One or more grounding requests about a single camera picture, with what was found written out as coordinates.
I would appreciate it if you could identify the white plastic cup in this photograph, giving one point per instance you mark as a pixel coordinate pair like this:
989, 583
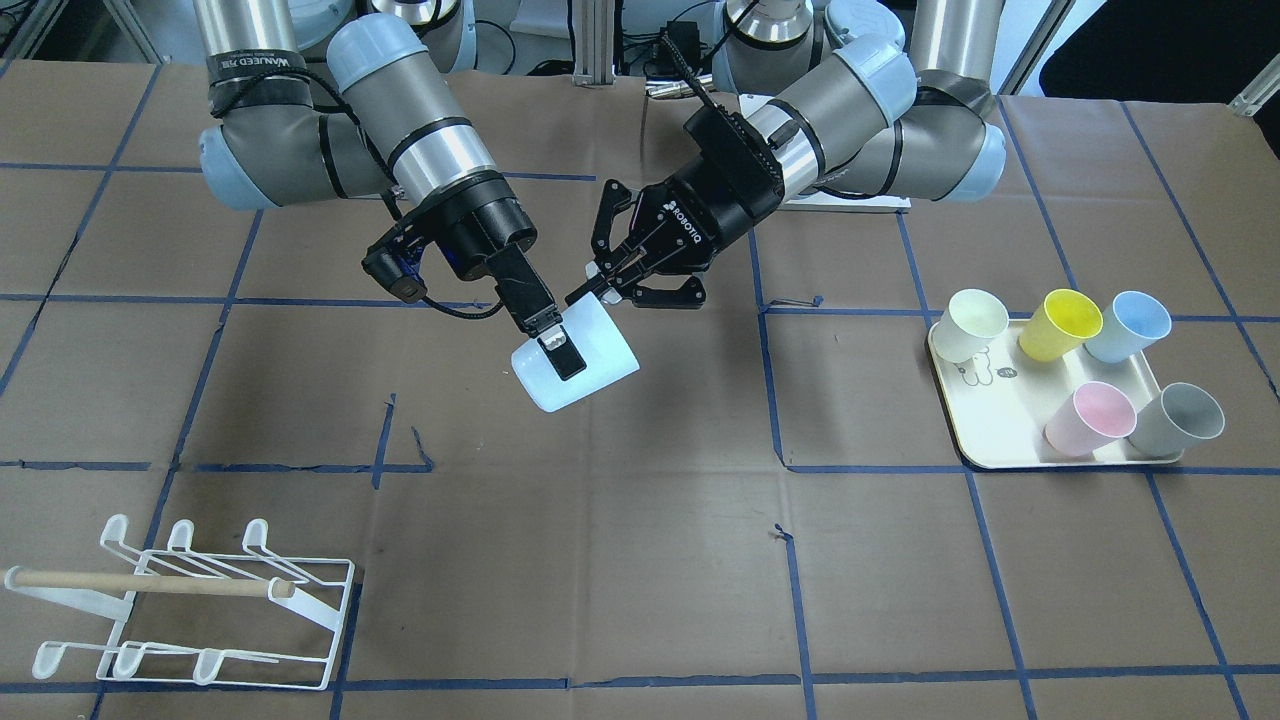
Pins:
972, 319

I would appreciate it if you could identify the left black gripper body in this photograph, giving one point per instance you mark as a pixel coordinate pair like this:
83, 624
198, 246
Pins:
712, 213

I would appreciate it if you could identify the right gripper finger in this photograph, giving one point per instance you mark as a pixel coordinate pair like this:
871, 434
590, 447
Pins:
561, 352

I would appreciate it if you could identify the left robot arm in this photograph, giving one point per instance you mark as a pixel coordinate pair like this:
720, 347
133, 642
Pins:
871, 119

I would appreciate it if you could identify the cream plastic tray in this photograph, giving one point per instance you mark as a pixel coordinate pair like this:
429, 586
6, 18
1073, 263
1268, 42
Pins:
999, 401

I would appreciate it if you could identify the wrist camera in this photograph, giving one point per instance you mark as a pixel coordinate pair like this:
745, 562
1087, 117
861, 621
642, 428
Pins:
394, 262
734, 148

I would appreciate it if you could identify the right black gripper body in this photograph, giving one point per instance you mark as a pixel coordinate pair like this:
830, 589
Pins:
487, 222

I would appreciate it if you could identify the yellow plastic cup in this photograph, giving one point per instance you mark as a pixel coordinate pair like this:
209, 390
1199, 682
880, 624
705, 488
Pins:
1065, 320

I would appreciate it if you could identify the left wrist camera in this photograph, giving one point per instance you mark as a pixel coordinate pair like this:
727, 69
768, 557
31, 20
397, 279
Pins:
734, 148

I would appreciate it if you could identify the aluminium frame post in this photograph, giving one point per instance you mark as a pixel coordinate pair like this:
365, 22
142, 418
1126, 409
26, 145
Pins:
593, 36

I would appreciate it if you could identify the grey plastic cup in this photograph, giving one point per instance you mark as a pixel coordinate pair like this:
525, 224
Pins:
1179, 417

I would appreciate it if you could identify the pink plastic cup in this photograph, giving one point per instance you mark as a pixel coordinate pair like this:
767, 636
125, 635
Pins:
1095, 415

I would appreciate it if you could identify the light blue plastic cup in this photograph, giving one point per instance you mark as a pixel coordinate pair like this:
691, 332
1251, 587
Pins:
599, 343

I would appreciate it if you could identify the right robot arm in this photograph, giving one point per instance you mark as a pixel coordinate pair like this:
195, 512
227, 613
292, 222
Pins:
383, 119

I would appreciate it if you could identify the white wire cup rack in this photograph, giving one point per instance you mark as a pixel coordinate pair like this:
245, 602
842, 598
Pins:
247, 618

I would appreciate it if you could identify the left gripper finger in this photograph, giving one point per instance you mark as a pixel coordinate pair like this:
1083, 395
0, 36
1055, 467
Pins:
637, 295
617, 273

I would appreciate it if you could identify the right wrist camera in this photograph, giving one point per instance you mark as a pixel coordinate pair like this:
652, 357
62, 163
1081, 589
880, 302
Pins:
394, 262

